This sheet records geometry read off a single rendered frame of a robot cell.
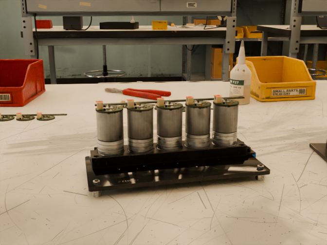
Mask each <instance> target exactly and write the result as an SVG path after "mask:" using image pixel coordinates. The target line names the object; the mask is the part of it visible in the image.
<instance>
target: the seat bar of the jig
mask: <svg viewBox="0 0 327 245"><path fill-rule="evenodd" d="M90 152H91V166H92V169H96V168H107V167H119V166H130V165H142V164H153V163H165V162H176V161H187V160H199V159H210V158H226V157H238V156H246V155H247V145H246V144H244V143H243V142H242V141H241V140H239V139H238V138H237V142H236V145H235V146H230V147H222V146H216V145H214V144H212V139H210V147H208V148H204V149H192V148H188V147H186V146H185V141H184V140H182V149H180V150H177V151H162V150H159V149H157V143H156V142H155V143H154V150H153V151H152V152H149V153H144V154H136V153H131V152H129V151H128V148H127V145H124V153H122V154H120V155H116V156H103V155H100V154H98V147H94V150H90Z"/></svg>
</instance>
